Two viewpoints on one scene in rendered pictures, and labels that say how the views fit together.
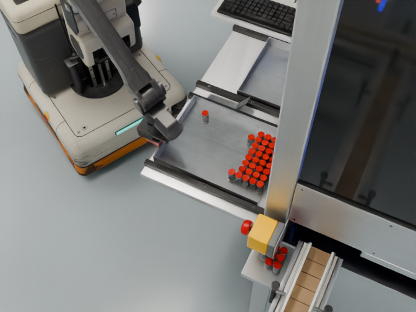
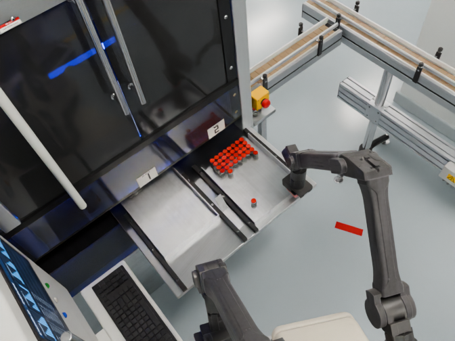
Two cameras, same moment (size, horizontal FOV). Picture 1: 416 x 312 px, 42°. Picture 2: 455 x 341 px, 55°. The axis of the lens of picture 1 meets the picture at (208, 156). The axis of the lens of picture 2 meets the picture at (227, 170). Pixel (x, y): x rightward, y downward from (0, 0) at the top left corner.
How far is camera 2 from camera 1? 179 cm
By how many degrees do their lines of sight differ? 63
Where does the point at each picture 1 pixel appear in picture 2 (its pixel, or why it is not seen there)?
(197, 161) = (273, 177)
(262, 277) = not seen: hidden behind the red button
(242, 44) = (187, 268)
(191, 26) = not seen: outside the picture
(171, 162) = not seen: hidden behind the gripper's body
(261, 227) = (259, 93)
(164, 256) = (299, 277)
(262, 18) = (147, 309)
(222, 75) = (221, 243)
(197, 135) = (264, 196)
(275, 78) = (182, 222)
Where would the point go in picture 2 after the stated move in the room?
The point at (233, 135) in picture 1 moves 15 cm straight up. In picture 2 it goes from (239, 187) to (236, 167)
